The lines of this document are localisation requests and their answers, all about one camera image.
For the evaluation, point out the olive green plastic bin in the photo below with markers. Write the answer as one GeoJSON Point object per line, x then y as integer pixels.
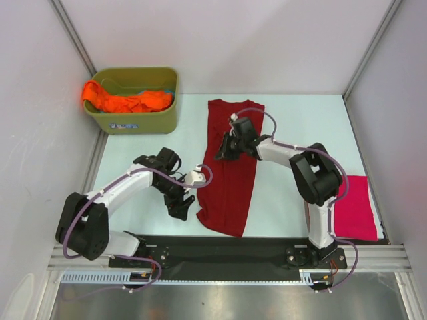
{"type": "Point", "coordinates": [126, 81]}

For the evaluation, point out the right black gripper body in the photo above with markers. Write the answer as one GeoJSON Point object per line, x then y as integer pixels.
{"type": "Point", "coordinates": [233, 146]}

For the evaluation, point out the left corner aluminium post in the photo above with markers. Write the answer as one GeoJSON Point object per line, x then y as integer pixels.
{"type": "Point", "coordinates": [73, 35]}

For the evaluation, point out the aluminium rail frame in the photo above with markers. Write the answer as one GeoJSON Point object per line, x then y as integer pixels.
{"type": "Point", "coordinates": [59, 262]}

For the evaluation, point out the dark red t shirt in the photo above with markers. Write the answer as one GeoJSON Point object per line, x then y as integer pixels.
{"type": "Point", "coordinates": [225, 202]}

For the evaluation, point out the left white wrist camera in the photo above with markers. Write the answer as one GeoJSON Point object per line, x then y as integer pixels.
{"type": "Point", "coordinates": [195, 178]}

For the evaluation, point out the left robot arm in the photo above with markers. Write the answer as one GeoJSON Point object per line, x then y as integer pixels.
{"type": "Point", "coordinates": [83, 228]}

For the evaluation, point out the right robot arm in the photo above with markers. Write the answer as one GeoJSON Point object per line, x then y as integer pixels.
{"type": "Point", "coordinates": [315, 173]}

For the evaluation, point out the orange t shirt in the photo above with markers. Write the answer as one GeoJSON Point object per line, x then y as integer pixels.
{"type": "Point", "coordinates": [105, 102]}

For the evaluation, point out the right corner aluminium post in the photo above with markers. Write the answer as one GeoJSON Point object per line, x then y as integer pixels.
{"type": "Point", "coordinates": [379, 34]}

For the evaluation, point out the white slotted cable duct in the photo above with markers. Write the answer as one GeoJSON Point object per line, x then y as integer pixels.
{"type": "Point", "coordinates": [106, 277]}

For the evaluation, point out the folded magenta t shirt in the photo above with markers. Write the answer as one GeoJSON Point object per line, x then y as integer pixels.
{"type": "Point", "coordinates": [353, 215]}

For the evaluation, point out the teal cloth in bin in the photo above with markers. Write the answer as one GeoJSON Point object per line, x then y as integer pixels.
{"type": "Point", "coordinates": [156, 93]}

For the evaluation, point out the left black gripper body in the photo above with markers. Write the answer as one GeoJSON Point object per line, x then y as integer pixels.
{"type": "Point", "coordinates": [172, 192]}

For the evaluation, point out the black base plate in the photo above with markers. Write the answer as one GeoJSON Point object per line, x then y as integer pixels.
{"type": "Point", "coordinates": [238, 259]}

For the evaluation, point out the corner aluminium post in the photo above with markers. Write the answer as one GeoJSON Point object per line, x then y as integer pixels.
{"type": "Point", "coordinates": [73, 35]}
{"type": "Point", "coordinates": [379, 34]}

